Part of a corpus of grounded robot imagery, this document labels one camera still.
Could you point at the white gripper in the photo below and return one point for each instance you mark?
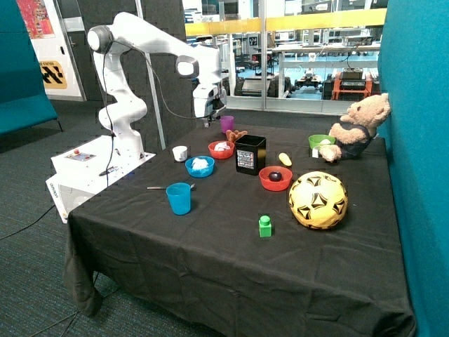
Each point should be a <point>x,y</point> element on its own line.
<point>209,99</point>

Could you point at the paper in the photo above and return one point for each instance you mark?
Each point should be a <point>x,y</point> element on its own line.
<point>221,146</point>
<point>199,164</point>

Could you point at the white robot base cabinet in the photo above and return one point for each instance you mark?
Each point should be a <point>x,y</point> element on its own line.
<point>88,169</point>

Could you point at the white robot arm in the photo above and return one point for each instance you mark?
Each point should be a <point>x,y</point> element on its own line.
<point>127,32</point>

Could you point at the black rubbish bin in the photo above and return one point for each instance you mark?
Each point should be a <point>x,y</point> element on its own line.
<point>250,154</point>

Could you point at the purple plastic cup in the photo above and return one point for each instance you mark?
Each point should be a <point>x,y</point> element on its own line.
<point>227,123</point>

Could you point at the orange toy carrot bunch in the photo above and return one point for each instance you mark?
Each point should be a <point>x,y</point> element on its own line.
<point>233,136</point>

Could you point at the red bowl near bin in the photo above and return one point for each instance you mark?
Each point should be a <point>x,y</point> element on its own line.
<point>221,155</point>

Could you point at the small white cup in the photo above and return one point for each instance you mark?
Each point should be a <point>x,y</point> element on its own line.
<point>180,153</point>

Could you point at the blue plastic bowl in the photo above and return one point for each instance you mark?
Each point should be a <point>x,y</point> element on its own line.
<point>202,173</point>

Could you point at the metal spoon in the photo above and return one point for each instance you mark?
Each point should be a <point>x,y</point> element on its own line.
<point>165,187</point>

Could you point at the blue plastic cup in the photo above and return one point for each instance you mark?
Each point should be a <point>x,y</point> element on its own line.
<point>179,197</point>

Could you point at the yellow toy banana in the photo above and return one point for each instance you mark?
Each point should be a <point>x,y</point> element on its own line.
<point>285,159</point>

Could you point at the dark purple plum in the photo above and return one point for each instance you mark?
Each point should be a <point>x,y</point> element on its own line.
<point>275,176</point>

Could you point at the red bowl with plum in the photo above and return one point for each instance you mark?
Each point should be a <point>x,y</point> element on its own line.
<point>275,186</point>

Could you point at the green plastic bowl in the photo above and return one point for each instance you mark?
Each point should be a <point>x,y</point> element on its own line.
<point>314,140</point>

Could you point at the black tablecloth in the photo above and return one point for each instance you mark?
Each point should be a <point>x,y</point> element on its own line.
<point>211,266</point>

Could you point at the green toy block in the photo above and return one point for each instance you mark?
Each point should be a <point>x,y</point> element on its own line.
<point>265,226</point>

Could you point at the yellow black soccer ball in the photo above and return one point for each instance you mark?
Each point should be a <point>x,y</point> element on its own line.
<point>318,200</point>

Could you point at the brown teddy bear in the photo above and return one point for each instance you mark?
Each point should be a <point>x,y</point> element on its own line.
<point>357,128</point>

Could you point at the orange black lab cart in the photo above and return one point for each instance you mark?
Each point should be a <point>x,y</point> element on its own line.
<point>352,84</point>

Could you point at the yellow black warning sign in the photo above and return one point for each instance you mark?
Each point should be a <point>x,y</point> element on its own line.
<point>53,75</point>

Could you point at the teal bench seat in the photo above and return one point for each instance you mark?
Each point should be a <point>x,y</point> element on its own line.
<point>24,102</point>

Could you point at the red colourful poster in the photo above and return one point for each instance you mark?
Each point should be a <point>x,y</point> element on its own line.
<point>36,19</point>

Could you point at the teal partition panel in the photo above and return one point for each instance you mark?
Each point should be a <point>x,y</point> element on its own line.
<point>413,67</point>

